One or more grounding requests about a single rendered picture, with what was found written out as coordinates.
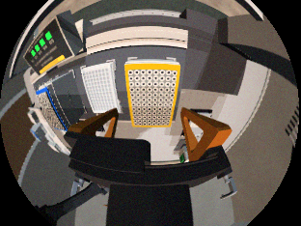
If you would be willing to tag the cream ready button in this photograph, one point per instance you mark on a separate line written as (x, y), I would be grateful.
(181, 147)

